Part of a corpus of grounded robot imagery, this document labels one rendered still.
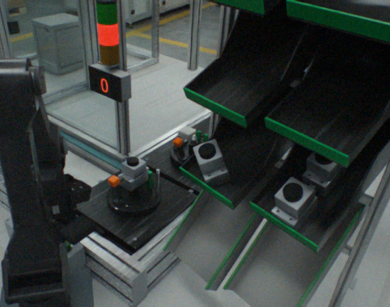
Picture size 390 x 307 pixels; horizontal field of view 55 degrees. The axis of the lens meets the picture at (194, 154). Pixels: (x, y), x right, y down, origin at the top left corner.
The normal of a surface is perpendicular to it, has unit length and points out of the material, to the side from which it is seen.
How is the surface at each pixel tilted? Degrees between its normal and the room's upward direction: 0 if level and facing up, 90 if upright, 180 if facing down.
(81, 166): 0
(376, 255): 0
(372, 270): 0
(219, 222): 45
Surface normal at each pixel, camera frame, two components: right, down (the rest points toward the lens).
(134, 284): 0.80, 0.37
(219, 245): -0.47, -0.35
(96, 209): 0.06, -0.83
